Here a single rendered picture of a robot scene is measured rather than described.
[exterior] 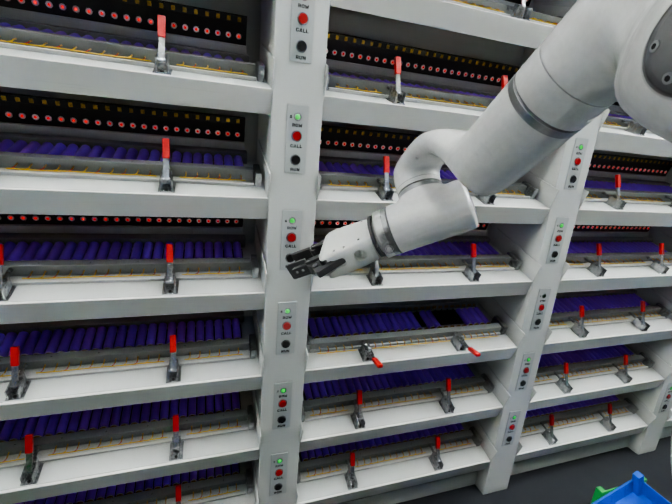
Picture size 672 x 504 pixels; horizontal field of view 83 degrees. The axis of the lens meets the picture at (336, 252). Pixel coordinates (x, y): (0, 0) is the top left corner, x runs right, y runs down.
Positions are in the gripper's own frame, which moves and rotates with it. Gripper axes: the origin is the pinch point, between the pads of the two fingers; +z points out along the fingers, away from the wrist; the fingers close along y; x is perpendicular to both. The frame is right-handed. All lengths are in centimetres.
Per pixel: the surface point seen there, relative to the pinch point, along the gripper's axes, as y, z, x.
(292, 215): 7.4, 0.2, 6.9
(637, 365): 51, -67, -106
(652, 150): 53, -80, -29
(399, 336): 15.5, -5.2, -36.3
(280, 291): 2.6, 8.9, -5.7
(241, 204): 4.5, 6.8, 13.6
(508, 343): 25, -29, -57
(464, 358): 18, -18, -51
